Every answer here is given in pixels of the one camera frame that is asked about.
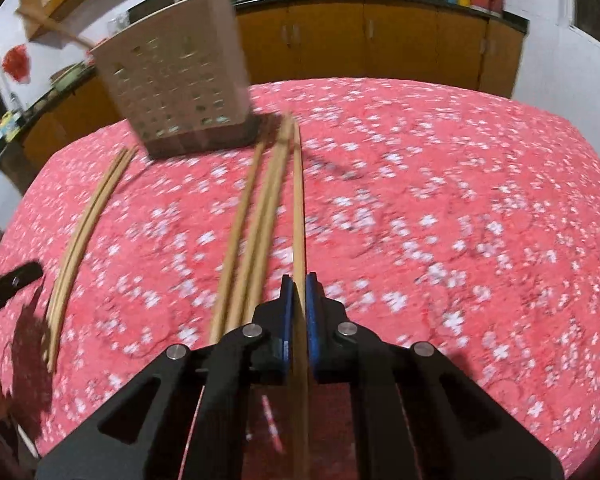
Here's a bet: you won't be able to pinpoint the beige perforated utensil holder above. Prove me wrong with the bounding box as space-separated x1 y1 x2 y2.
89 0 261 161

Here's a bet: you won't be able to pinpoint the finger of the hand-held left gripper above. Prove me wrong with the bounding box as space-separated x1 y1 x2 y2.
0 261 44 321

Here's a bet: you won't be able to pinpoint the wooden lower kitchen cabinets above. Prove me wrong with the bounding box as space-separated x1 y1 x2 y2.
20 0 528 168

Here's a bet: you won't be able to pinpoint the hanging red plastic bag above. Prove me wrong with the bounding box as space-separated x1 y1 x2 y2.
2 45 31 81

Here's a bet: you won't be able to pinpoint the red floral tablecloth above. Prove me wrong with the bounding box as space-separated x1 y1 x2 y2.
0 77 600 480

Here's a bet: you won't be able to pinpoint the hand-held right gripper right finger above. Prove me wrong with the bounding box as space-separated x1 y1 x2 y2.
305 272 566 480

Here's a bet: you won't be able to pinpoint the green basin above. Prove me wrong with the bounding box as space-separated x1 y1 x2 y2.
50 62 88 88

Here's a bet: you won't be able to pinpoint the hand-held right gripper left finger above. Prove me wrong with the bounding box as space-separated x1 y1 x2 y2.
35 274 296 480

